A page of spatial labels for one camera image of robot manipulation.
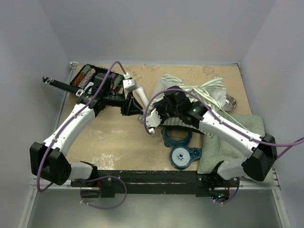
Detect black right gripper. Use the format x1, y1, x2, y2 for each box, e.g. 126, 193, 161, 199
151, 97, 181, 124

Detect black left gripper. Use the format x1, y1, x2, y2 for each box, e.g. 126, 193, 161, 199
104, 88, 144, 116

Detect green striped pet tent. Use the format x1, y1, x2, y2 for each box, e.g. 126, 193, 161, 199
147, 73, 227, 129

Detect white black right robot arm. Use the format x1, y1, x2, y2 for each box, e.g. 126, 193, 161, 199
152, 87, 277, 187

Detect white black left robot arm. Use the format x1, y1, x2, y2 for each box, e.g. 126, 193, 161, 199
29, 74, 143, 186

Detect teal pet bowl stand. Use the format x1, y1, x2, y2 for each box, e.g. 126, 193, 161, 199
161, 128, 202, 170

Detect steel pet bowl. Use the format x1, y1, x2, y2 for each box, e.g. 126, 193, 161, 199
222, 94, 237, 112

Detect green checkered pet cushion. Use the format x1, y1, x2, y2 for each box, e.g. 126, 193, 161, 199
198, 114, 274, 186

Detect white toy microphone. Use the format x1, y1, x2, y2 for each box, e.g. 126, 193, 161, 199
135, 85, 149, 108

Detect black poker chip case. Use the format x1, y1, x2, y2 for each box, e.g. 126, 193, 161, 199
41, 63, 124, 97

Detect green yellow chip stack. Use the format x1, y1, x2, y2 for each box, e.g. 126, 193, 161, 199
81, 65, 92, 75

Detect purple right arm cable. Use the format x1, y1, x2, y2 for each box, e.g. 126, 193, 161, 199
143, 89, 304, 159

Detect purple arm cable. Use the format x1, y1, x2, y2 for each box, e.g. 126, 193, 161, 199
143, 89, 304, 159
37, 61, 130, 192

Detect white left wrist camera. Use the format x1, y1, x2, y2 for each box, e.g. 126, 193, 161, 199
123, 72, 137, 93

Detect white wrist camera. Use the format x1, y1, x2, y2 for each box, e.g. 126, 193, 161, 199
144, 109, 161, 134
123, 72, 137, 93

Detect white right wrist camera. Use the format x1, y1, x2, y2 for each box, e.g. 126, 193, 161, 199
144, 109, 161, 134

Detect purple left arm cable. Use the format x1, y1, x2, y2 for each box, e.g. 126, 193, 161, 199
37, 61, 130, 192

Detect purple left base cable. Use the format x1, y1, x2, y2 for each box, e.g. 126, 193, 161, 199
80, 175, 128, 209

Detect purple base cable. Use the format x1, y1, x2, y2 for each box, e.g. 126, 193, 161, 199
80, 175, 128, 209
212, 177, 240, 205

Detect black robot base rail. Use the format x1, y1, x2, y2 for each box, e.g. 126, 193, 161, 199
71, 170, 239, 198

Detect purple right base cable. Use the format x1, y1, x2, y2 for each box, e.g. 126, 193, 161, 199
212, 177, 240, 205

